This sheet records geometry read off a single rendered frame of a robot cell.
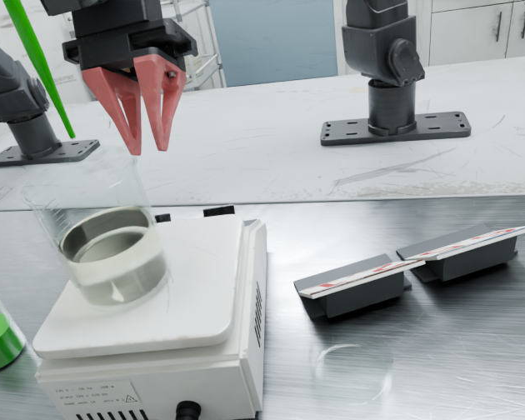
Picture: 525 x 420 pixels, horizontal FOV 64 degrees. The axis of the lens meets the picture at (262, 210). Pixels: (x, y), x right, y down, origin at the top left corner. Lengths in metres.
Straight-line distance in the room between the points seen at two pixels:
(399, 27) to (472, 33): 2.13
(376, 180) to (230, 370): 0.33
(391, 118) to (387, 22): 0.12
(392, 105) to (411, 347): 0.35
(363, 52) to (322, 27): 2.63
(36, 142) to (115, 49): 0.46
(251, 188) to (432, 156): 0.23
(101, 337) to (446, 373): 0.22
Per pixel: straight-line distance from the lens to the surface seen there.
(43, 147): 0.82
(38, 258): 0.54
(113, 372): 0.27
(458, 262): 0.37
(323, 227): 0.44
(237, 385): 0.26
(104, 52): 0.39
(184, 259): 0.29
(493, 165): 0.56
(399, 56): 0.55
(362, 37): 0.56
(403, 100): 0.60
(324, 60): 3.24
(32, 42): 0.24
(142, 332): 0.25
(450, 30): 2.65
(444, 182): 0.52
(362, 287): 0.33
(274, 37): 3.25
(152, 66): 0.37
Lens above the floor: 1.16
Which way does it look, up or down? 32 degrees down
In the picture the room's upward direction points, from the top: 11 degrees counter-clockwise
